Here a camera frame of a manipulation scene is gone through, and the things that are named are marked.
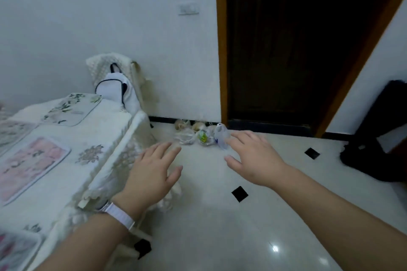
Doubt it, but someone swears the smartwatch with white band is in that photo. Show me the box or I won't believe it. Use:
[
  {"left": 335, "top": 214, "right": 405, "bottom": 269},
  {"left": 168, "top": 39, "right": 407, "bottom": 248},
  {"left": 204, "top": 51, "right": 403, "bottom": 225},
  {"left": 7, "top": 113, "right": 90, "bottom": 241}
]
[{"left": 95, "top": 201, "right": 136, "bottom": 231}]

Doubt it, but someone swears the white Beautiful floral placemat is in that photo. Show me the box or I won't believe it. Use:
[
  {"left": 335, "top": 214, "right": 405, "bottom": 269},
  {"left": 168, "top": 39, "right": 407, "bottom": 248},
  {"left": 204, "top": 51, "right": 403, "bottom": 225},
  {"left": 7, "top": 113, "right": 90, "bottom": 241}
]
[{"left": 41, "top": 93, "right": 103, "bottom": 127}]

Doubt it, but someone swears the table with cream tablecloth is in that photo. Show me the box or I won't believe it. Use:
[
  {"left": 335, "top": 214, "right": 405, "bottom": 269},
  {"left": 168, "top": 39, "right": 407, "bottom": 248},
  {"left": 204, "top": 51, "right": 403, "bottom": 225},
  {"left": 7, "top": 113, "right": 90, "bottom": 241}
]
[{"left": 0, "top": 93, "right": 140, "bottom": 271}]

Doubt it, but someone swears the black umbrella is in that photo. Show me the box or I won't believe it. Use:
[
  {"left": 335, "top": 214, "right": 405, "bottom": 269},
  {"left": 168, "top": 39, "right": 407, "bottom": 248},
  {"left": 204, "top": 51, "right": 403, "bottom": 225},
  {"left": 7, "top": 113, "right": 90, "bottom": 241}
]
[{"left": 339, "top": 80, "right": 407, "bottom": 183}]

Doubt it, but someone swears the dark door with wooden frame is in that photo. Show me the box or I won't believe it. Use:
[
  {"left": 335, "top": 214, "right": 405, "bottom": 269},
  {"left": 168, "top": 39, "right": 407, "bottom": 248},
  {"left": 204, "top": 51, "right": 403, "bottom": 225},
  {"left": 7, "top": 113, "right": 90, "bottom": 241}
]
[{"left": 215, "top": 0, "right": 407, "bottom": 138}]

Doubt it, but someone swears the person's right hand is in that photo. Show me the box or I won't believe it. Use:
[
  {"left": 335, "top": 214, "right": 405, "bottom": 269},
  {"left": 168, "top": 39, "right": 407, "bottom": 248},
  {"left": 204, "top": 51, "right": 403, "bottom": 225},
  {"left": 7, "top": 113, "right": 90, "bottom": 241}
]
[{"left": 224, "top": 130, "right": 292, "bottom": 191}]

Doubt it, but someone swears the green leaf orange flower placemat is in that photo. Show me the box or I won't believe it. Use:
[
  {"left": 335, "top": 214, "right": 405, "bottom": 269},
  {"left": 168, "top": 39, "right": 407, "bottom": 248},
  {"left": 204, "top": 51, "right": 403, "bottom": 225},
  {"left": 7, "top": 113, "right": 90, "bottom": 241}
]
[{"left": 0, "top": 120, "right": 39, "bottom": 157}]

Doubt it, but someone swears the white wall switch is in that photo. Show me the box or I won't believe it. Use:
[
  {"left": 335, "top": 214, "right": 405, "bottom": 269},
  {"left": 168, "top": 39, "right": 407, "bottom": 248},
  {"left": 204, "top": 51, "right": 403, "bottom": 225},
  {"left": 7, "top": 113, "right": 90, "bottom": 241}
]
[{"left": 178, "top": 1, "right": 200, "bottom": 16}]

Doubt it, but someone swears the person's left forearm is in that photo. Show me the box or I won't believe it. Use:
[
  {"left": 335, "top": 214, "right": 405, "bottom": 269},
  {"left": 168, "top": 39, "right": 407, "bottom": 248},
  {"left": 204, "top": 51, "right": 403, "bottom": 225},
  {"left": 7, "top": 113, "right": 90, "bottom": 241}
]
[{"left": 33, "top": 213, "right": 129, "bottom": 271}]

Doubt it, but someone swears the clear bluish plastic bag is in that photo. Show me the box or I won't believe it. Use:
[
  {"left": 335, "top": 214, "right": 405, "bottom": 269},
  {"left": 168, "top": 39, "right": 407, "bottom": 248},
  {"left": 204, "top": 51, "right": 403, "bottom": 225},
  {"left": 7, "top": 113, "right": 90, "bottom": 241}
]
[{"left": 213, "top": 123, "right": 231, "bottom": 151}]

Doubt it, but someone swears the person's left hand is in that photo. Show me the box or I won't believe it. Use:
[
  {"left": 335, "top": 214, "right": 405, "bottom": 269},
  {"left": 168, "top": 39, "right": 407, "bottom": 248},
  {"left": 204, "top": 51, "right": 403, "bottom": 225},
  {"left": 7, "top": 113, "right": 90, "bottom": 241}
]
[{"left": 110, "top": 141, "right": 184, "bottom": 222}]

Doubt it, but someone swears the white bag with black trim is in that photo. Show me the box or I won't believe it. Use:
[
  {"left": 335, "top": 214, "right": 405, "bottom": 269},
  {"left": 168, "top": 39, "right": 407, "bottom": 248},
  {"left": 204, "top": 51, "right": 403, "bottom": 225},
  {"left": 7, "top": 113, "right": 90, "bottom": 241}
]
[{"left": 95, "top": 63, "right": 142, "bottom": 116}]

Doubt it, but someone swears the pink floral placemat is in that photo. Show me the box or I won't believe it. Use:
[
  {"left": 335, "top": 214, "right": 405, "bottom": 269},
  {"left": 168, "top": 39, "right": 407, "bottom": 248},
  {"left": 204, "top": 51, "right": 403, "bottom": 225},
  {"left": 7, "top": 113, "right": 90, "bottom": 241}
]
[{"left": 0, "top": 136, "right": 71, "bottom": 207}]

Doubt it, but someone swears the person's right forearm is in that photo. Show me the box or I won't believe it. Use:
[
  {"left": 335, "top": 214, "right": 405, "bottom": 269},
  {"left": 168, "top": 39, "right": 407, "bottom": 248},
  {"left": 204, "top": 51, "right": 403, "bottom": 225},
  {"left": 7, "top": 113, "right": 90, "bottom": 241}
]
[{"left": 272, "top": 166, "right": 407, "bottom": 271}]

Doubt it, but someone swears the blue floral placemat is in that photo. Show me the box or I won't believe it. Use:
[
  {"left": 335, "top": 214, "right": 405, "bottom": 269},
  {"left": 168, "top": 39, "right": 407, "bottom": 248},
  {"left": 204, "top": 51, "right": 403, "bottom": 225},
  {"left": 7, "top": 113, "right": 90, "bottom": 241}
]
[{"left": 0, "top": 231, "right": 42, "bottom": 271}]

